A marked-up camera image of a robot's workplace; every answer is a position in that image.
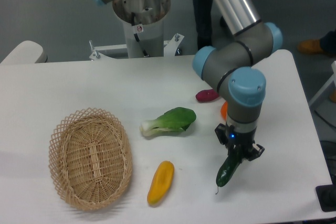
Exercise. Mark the tan shoe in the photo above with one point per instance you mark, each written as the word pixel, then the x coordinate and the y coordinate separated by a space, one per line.
pixel 312 47

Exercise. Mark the purple sweet potato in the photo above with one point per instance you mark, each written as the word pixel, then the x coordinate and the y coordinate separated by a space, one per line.
pixel 206 96

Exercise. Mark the woven wicker basket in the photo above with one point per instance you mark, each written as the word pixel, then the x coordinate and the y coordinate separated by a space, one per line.
pixel 90 159

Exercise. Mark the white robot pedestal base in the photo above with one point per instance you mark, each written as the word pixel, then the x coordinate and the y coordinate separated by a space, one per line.
pixel 143 29

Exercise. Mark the white chair armrest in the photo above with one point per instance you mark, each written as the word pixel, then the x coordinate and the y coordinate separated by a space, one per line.
pixel 27 52

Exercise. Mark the green bok choy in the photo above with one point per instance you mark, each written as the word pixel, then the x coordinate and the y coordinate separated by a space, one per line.
pixel 175 120

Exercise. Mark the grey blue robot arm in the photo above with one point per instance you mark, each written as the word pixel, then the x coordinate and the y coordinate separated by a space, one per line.
pixel 229 71

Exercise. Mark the dark green cucumber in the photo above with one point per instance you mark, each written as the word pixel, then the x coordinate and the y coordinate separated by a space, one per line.
pixel 227 169

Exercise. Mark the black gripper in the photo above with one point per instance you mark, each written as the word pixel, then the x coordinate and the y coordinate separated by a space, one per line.
pixel 228 136

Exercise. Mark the black device at edge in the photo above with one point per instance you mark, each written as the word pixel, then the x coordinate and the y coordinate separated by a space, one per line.
pixel 326 197

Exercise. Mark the white furniture at right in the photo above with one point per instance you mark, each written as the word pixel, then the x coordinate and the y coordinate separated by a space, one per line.
pixel 324 92

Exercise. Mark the orange fruit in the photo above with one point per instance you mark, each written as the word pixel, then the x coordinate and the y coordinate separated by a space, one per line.
pixel 223 110

